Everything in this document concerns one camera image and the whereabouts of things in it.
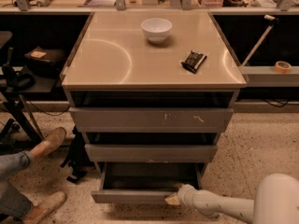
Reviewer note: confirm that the grey top drawer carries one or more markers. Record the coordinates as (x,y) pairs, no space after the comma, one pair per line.
(151,120)

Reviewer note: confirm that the blue jeans leg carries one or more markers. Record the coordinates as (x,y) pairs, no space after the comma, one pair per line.
(13,163)
(12,202)

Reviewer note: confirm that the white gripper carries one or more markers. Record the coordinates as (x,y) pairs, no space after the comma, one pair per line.
(187,194)

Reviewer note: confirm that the blue jeans lower leg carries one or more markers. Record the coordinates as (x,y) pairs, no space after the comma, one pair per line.
(12,202)

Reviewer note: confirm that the white ceramic bowl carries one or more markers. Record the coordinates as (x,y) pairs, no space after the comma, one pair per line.
(156,30)

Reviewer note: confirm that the black snack bag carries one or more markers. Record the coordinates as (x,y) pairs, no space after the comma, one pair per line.
(194,61)

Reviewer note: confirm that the black box with label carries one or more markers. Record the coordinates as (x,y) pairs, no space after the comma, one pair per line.
(45,62)

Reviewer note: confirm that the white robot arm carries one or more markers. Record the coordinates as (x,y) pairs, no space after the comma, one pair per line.
(276,202)

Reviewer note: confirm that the grey bottom drawer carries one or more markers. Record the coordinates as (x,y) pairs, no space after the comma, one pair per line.
(144,183)

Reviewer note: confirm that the grey drawer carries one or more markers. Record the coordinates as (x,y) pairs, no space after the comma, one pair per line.
(144,183)
(150,153)
(151,120)

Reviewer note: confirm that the grey middle drawer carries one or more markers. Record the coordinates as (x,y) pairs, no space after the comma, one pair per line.
(150,153)

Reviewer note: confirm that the tan shoe upper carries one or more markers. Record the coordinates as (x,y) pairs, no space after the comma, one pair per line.
(49,144)

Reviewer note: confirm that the grey drawer cabinet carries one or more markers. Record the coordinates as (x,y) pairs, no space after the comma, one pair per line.
(115,66)

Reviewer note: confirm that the tan tape roll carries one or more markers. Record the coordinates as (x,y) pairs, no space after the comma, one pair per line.
(282,67)

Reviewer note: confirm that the white stick with black tip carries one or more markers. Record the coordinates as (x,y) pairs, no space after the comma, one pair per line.
(272,21)

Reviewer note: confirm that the black side table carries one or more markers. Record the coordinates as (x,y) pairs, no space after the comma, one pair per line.
(15,102)

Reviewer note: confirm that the blue jeans upper leg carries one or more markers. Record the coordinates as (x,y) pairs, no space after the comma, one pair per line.
(13,163)

